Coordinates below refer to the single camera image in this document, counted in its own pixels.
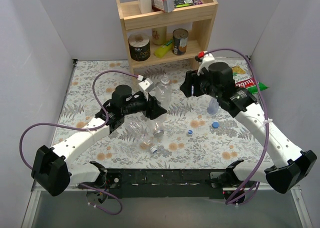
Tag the wooden two-tier shelf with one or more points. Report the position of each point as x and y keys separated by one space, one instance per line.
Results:
x=201 y=17

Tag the red grey carton box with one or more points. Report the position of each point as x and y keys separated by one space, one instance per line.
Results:
x=163 y=5

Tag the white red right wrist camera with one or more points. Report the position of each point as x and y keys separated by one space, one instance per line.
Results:
x=205 y=59

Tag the tin food can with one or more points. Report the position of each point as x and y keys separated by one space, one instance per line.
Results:
x=180 y=39

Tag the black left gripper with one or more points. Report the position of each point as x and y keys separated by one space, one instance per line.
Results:
x=149 y=106

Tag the floral patterned table mat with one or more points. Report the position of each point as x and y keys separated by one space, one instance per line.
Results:
x=207 y=148

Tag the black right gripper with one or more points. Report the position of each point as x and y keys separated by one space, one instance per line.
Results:
x=196 y=83

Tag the white tall bottle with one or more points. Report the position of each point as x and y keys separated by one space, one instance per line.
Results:
x=145 y=6

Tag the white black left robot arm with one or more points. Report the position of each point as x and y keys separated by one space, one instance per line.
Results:
x=52 y=167

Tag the yellow green packet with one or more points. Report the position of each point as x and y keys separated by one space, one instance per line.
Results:
x=161 y=51

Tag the black wrapped paper roll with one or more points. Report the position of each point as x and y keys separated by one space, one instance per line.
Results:
x=139 y=46

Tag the clear bottle with silver cap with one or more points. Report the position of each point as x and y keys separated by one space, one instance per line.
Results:
x=156 y=127

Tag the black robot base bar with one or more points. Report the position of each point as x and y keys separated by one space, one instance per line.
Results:
x=163 y=183

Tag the clear bottle with white cap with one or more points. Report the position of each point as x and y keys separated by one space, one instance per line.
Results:
x=163 y=92

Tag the green white chips bag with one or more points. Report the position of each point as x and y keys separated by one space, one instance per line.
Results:
x=244 y=79

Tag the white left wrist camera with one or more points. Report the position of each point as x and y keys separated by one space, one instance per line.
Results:
x=145 y=86

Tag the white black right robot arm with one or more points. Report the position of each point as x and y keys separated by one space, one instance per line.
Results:
x=290 y=163

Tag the cream cylindrical jar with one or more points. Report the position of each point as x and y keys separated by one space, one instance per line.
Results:
x=159 y=35

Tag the clear bottle with blue cap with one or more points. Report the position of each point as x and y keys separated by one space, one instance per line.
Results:
x=213 y=106

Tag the crushed clear bottle blue-white cap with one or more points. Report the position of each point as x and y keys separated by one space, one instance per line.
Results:
x=139 y=133

